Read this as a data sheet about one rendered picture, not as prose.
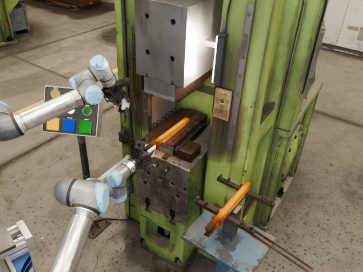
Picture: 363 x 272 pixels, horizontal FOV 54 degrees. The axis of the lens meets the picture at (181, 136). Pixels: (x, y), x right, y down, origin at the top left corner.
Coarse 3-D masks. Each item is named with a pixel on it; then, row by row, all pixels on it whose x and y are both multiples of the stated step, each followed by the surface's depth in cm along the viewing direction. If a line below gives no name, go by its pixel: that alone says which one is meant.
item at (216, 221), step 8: (248, 184) 178; (240, 192) 173; (232, 200) 168; (224, 208) 163; (232, 208) 166; (216, 216) 158; (224, 216) 160; (208, 224) 154; (216, 224) 157; (208, 232) 152
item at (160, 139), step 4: (184, 120) 222; (188, 120) 224; (176, 124) 218; (180, 124) 218; (172, 128) 213; (176, 128) 214; (168, 132) 209; (172, 132) 211; (160, 136) 205; (164, 136) 205; (168, 136) 208; (152, 140) 199; (156, 140) 201; (160, 140) 201; (148, 144) 196; (152, 144) 196; (156, 144) 199; (144, 148) 192; (148, 148) 193
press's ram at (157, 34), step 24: (144, 0) 168; (168, 0) 166; (192, 0) 168; (216, 0) 179; (144, 24) 175; (168, 24) 167; (192, 24) 167; (216, 24) 189; (144, 48) 181; (168, 48) 174; (192, 48) 174; (144, 72) 189; (168, 72) 180; (192, 72) 183
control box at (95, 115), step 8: (48, 88) 212; (56, 88) 212; (64, 88) 212; (72, 88) 211; (48, 96) 213; (88, 104) 211; (96, 104) 211; (80, 112) 212; (96, 112) 211; (88, 120) 212; (96, 120) 211; (96, 128) 212; (88, 136) 212; (96, 136) 212
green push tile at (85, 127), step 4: (80, 120) 211; (84, 120) 212; (80, 124) 211; (84, 124) 211; (88, 124) 211; (80, 128) 212; (84, 128) 211; (88, 128) 211; (80, 132) 212; (84, 132) 212; (88, 132) 211
